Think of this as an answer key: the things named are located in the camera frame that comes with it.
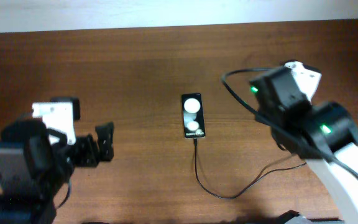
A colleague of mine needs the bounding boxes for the black USB charging cable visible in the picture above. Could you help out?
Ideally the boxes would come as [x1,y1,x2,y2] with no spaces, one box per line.
[193,138,307,200]

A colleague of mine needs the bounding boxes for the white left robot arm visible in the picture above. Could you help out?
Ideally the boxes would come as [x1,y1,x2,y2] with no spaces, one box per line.
[0,119,114,223]

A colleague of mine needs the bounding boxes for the black Galaxy flip phone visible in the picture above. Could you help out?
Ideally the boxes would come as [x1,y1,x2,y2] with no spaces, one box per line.
[181,93,206,139]

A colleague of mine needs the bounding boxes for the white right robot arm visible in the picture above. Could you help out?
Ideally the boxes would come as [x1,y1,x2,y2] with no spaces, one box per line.
[249,63,358,223]

